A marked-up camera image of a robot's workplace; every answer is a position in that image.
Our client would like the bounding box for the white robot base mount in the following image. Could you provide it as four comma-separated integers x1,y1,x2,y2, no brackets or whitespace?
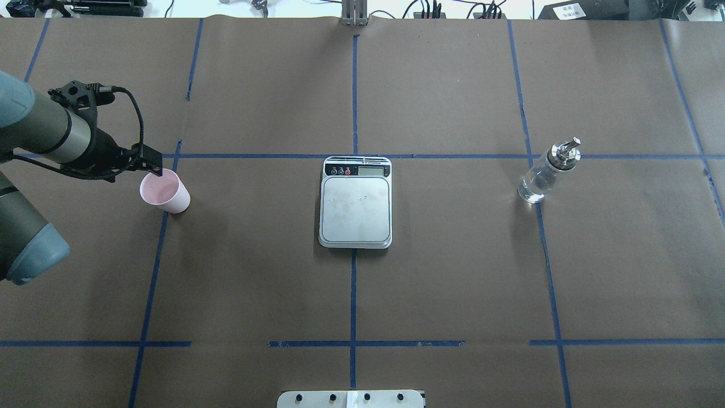
276,389,427,407

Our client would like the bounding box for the aluminium frame post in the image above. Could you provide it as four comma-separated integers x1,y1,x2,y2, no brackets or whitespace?
340,0,369,27

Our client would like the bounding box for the brown paper table cover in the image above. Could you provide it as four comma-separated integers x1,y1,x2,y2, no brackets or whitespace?
2,16,723,407

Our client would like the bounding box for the pink plastic cup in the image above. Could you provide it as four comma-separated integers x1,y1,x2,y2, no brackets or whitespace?
139,168,191,214

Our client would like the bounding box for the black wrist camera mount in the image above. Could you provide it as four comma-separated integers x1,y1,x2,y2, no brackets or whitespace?
47,80,116,126

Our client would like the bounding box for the clear glass sauce bottle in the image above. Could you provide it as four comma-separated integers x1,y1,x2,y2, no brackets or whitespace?
517,137,582,203

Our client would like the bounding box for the black power strip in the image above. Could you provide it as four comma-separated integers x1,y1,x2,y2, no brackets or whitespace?
401,1,507,20

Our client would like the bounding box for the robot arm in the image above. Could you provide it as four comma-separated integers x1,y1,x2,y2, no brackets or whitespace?
1,72,163,285

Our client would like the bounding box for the black folded tripod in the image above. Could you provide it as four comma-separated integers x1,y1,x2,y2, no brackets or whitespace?
3,1,148,18

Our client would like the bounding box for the digital kitchen scale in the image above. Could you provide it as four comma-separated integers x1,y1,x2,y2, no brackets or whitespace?
318,155,393,249

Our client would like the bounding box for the black box with white label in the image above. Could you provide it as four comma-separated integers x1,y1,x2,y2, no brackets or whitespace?
537,1,630,20

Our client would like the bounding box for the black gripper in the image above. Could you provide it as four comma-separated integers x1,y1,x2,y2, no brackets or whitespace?
83,129,163,181

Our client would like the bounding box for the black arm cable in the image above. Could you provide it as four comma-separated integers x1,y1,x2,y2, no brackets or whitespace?
17,85,146,181

